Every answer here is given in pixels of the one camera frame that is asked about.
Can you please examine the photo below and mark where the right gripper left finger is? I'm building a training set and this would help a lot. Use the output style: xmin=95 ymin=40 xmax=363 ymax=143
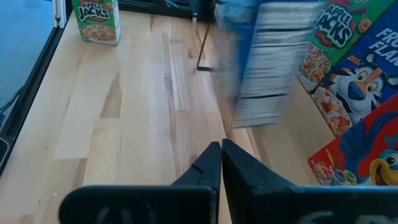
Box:
xmin=58 ymin=141 xmax=222 ymax=224

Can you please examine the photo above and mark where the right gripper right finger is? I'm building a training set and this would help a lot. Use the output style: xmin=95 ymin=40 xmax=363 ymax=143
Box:
xmin=221 ymin=138 xmax=398 ymax=224

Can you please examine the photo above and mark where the red Froot Loops cereal box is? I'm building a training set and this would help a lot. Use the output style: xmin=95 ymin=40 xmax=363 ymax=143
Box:
xmin=307 ymin=93 xmax=398 ymax=187

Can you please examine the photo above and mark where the blue Frosted Flakes cereal box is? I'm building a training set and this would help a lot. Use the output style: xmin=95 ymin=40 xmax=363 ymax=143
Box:
xmin=310 ymin=18 xmax=398 ymax=138
xmin=214 ymin=0 xmax=324 ymax=129

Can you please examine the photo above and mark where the green Apple Jacks cereal box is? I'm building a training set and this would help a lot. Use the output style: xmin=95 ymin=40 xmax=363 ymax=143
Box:
xmin=70 ymin=0 xmax=121 ymax=47
xmin=297 ymin=0 xmax=398 ymax=94

